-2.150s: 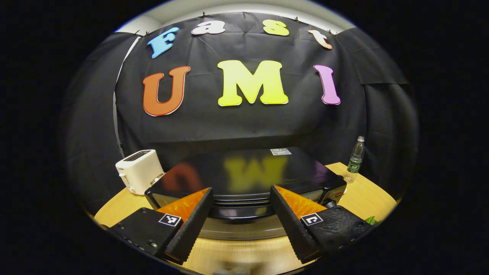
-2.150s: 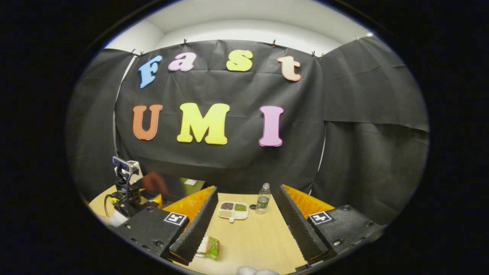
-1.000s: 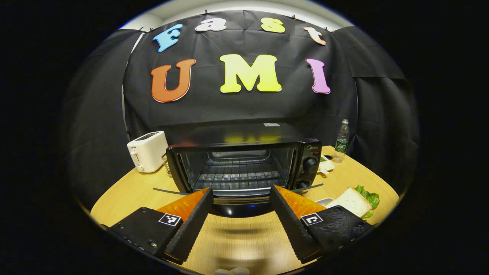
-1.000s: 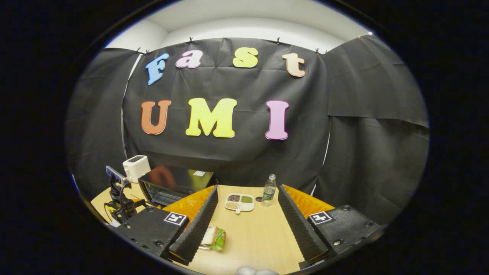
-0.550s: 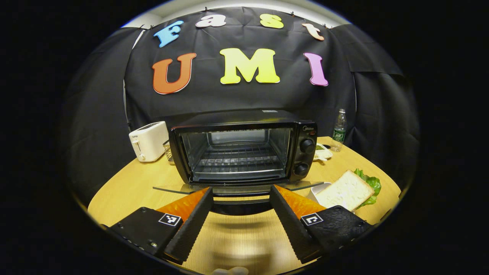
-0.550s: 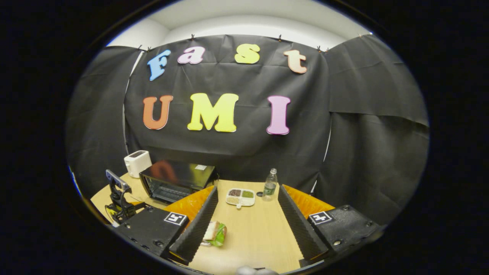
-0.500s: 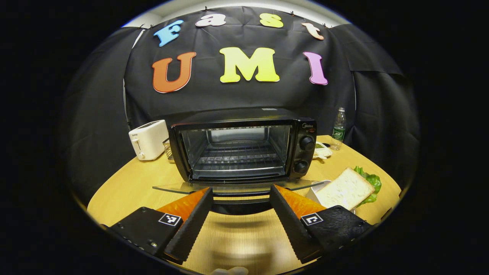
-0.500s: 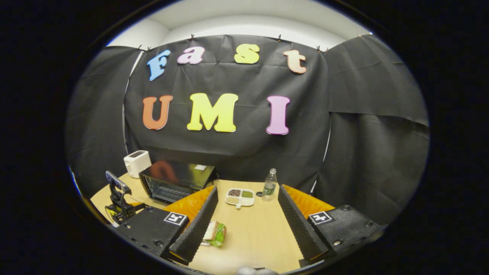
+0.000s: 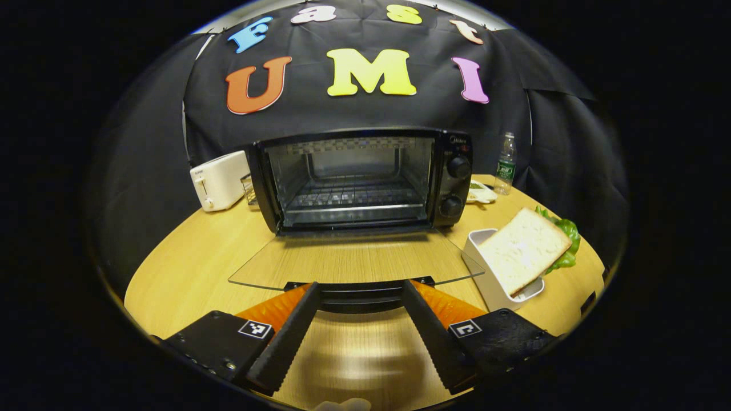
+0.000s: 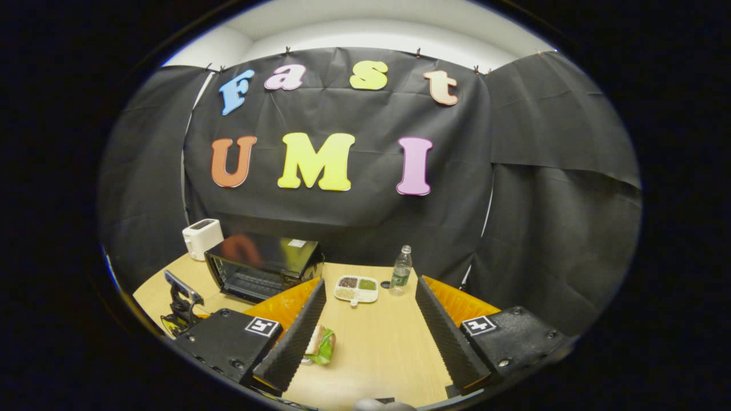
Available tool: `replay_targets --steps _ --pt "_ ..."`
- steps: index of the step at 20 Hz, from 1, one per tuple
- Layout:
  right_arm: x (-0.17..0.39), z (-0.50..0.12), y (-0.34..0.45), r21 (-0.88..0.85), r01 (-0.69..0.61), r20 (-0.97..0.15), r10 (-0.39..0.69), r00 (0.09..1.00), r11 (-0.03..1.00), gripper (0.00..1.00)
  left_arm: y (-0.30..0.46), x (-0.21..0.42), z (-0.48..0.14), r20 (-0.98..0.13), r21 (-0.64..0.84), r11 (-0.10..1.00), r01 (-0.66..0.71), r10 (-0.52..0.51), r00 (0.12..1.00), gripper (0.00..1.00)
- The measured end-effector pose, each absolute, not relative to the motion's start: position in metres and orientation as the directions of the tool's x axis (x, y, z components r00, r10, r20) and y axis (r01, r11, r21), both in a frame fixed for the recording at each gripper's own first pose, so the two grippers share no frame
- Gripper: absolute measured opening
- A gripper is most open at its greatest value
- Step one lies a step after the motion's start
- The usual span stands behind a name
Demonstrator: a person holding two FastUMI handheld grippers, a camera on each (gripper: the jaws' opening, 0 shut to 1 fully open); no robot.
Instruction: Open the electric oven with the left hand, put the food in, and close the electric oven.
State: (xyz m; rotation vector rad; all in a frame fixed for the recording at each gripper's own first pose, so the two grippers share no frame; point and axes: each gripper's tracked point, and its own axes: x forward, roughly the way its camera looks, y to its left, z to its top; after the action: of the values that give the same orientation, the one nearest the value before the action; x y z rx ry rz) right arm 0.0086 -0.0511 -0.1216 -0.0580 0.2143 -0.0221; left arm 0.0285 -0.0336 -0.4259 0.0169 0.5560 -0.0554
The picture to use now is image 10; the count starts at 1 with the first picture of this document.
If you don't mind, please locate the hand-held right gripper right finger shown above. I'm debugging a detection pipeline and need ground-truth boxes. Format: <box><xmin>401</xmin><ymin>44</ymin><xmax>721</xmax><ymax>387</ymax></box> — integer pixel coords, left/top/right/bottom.
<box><xmin>415</xmin><ymin>275</ymin><xmax>575</xmax><ymax>395</ymax></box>

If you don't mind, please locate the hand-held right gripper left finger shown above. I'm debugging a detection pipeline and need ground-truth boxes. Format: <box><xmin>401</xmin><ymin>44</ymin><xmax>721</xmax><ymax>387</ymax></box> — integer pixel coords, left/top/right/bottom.
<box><xmin>171</xmin><ymin>278</ymin><xmax>328</xmax><ymax>396</ymax></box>

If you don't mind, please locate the sandwich with green lettuce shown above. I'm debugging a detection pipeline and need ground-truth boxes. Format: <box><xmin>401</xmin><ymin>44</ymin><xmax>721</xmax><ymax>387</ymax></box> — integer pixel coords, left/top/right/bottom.
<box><xmin>302</xmin><ymin>324</ymin><xmax>336</xmax><ymax>366</ymax></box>

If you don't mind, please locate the black electric oven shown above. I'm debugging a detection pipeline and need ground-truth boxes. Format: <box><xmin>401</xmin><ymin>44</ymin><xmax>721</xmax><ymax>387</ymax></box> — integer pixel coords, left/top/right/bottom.
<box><xmin>204</xmin><ymin>233</ymin><xmax>325</xmax><ymax>304</ymax></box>

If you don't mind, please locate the white toaster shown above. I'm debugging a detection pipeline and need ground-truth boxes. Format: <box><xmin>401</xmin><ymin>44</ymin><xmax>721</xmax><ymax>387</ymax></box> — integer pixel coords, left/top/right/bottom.
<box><xmin>182</xmin><ymin>219</ymin><xmax>224</xmax><ymax>261</ymax></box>

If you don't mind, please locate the white divided plate of beans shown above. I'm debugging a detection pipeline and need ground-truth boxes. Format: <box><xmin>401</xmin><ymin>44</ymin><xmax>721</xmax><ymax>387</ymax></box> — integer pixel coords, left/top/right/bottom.
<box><xmin>334</xmin><ymin>275</ymin><xmax>379</xmax><ymax>308</ymax></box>

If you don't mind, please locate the clear plastic water bottle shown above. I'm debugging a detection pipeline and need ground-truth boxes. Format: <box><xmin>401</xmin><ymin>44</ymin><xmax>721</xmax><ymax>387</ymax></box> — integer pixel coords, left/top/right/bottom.
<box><xmin>389</xmin><ymin>245</ymin><xmax>413</xmax><ymax>296</ymax></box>

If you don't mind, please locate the black backdrop cloth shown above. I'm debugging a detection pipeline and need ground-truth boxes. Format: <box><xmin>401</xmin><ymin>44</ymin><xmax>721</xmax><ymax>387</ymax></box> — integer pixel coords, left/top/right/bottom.
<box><xmin>97</xmin><ymin>47</ymin><xmax>643</xmax><ymax>337</ymax></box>

